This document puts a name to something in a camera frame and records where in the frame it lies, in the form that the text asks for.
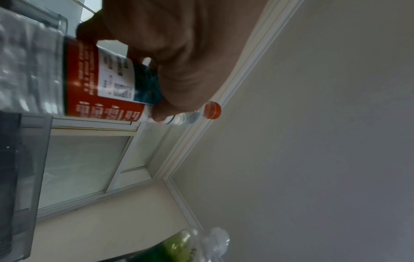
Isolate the person's left hand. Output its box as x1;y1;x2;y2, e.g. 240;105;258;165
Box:
76;0;270;122

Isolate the clear red label water bottle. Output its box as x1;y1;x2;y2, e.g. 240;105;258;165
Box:
0;7;223;126

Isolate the clear plastic shelf edge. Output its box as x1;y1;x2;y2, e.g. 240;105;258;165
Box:
0;0;69;36

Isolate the white framed glass window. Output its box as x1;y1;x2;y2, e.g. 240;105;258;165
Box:
36;38;182;219

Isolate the clear plastic bag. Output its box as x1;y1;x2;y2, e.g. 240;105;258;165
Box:
193;226;231;262

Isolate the green plastic bottle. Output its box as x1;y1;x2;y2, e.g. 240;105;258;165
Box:
123;227;202;262

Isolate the grey translucent plastic bin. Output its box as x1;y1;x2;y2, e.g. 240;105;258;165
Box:
0;111;53;262

